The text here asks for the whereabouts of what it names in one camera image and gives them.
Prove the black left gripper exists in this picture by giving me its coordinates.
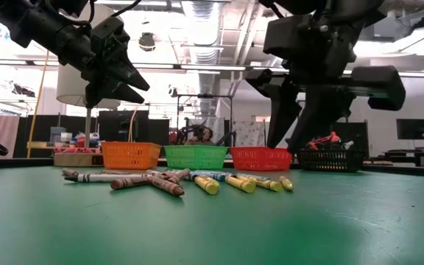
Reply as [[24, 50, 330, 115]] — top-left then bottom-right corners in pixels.
[[68, 43, 151, 110]]

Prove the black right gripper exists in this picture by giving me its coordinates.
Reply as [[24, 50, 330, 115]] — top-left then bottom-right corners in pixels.
[[244, 20, 407, 155]]

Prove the blue crayon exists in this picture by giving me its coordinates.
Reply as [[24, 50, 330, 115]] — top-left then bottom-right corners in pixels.
[[189, 170, 232, 182], [236, 172, 272, 180]]

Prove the red tool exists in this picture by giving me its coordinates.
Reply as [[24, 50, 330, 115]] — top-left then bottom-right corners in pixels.
[[305, 131, 342, 151]]

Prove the black partition panel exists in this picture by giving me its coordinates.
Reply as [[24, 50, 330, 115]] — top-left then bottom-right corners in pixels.
[[97, 109, 171, 148], [18, 114, 88, 159]]

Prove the black ceiling device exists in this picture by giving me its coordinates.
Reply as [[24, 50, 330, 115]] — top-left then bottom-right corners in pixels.
[[138, 32, 157, 52]]

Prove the white cylindrical lamp shade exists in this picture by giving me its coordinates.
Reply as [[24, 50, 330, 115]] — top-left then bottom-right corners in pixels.
[[55, 3, 123, 110]]

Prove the metal lamp pole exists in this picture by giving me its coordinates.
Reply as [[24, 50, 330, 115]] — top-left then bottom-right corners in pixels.
[[84, 106, 92, 149]]

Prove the black plastic basket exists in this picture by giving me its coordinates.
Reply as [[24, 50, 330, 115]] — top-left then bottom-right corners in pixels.
[[296, 149, 364, 173]]

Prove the white patterned cloth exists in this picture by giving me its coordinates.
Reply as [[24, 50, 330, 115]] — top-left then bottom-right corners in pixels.
[[233, 120, 266, 147]]

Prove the red plastic basket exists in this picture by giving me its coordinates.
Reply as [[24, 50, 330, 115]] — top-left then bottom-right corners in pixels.
[[229, 146, 294, 172]]

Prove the orange plastic basket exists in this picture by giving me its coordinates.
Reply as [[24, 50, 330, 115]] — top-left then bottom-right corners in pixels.
[[100, 141, 162, 171]]

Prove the grey blue container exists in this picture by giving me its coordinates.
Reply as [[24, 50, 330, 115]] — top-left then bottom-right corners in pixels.
[[49, 127, 67, 144]]

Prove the ceiling light strip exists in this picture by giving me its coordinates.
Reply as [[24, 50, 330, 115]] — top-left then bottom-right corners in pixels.
[[180, 64, 248, 71]]

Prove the person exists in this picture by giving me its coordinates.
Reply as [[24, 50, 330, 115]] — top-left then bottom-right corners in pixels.
[[184, 127, 216, 146]]

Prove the green plastic basket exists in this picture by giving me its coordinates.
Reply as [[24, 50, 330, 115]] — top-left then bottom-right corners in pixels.
[[163, 144, 230, 171]]

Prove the dark desk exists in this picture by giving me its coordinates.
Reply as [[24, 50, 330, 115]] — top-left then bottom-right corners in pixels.
[[368, 146, 424, 167]]

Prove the black monitor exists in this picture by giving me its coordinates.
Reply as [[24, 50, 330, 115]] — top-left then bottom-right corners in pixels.
[[395, 118, 424, 141]]

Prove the green table mat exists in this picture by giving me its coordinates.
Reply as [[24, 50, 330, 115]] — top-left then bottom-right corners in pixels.
[[0, 165, 424, 265]]

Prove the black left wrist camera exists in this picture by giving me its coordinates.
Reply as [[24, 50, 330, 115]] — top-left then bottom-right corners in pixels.
[[90, 16, 131, 56]]

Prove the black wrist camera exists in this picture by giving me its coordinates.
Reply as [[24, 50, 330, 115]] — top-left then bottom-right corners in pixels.
[[90, 16, 131, 56], [262, 15, 303, 57]]

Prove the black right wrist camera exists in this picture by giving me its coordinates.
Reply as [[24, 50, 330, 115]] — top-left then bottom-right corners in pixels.
[[262, 15, 303, 57]]

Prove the black rig frame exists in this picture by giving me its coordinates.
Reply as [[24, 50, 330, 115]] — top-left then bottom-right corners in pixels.
[[176, 93, 234, 146]]

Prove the yellow cable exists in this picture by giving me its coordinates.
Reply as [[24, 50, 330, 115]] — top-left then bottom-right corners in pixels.
[[26, 49, 50, 159]]

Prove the silver ceiling duct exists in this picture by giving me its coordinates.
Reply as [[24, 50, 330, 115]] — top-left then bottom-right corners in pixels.
[[182, 0, 222, 96]]

